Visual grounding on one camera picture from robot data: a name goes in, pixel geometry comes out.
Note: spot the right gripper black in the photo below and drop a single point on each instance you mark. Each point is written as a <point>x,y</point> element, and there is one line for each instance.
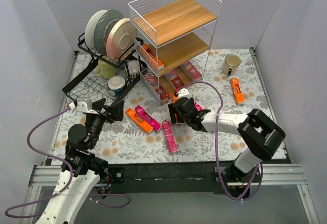
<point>175,113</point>

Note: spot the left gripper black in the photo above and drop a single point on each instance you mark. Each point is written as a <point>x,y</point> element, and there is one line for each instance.
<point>108,114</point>

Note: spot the magenta toothpaste box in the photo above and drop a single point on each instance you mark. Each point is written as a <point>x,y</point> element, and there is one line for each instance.
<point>150,120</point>
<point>198,107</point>
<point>169,137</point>

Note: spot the orange toothpaste box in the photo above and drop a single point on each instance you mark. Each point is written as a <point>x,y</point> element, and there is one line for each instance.
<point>238,95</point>
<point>149,56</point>
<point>174,99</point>
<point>145,126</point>

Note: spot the red 3D toothpaste box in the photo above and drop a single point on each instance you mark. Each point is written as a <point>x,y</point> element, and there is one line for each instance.
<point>174,80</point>
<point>191,71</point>
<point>157,90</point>

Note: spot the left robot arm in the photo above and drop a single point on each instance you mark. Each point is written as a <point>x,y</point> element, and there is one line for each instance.
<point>81,169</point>

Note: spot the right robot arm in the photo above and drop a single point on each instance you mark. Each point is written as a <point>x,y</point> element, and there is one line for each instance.
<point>261,135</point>

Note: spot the white and teal bowl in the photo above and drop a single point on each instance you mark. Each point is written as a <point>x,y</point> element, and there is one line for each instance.
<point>116,85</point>

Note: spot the pale yellow mug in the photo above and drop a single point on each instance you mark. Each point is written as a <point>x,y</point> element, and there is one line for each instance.
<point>104,69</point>

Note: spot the white upside-down cup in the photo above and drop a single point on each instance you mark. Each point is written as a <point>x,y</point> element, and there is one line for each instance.
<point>133,68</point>

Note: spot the floral patterned table mat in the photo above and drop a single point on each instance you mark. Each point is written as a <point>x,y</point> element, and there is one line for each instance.
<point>125,142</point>

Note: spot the pink and cream plate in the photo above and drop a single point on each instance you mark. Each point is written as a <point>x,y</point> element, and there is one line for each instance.
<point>120,40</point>

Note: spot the cream white plate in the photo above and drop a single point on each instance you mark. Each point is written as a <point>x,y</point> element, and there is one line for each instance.
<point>90,28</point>

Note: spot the grey green patterned plate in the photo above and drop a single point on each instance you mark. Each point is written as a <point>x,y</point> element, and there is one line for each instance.
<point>105,24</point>

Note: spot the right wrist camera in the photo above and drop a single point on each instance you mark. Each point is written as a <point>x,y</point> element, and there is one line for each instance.
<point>183,92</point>

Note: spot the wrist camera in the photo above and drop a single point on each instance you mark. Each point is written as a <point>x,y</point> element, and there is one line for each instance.
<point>83,105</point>
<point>183,92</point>

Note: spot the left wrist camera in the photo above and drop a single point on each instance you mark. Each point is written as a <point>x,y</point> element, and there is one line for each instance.
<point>83,105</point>

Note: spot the black wire dish rack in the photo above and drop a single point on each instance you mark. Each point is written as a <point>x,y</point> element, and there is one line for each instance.
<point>88,84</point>

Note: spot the cream mug black handle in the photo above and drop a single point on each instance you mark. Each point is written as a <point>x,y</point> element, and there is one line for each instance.
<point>231,64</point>

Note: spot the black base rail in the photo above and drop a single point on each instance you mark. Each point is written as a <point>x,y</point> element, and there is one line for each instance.
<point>165,178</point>

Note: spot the white wire three-tier shelf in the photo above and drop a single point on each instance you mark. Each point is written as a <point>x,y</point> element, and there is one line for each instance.
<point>176,31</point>

